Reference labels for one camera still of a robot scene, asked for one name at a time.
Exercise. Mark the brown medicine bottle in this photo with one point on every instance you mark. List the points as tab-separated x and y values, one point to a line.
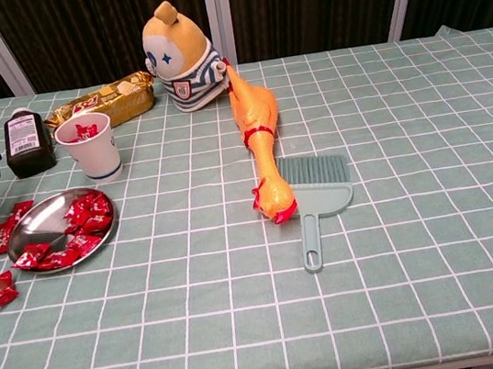
30	152

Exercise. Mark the round steel plate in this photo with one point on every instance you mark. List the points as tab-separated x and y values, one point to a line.
43	219

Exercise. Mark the green checked tablecloth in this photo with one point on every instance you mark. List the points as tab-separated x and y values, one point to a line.
372	221

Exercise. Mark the red candy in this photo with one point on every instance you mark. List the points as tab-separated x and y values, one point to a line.
60	258
2	289
22	209
75	211
2	239
32	256
99	205
83	242
97	224
84	131

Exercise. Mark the orange rubber chicken toy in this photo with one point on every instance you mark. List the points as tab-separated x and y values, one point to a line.
259	113

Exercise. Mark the green mini dustpan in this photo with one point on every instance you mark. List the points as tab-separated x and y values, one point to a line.
323	198

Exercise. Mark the gold foil snack package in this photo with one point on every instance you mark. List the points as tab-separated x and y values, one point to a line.
122	101

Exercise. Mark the orange plush toy striped shirt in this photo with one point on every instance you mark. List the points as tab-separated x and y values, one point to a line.
181	45

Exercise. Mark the white paper cup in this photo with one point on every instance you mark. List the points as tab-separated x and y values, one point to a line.
94	156

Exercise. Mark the green mini brush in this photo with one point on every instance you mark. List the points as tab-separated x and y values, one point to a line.
314	170

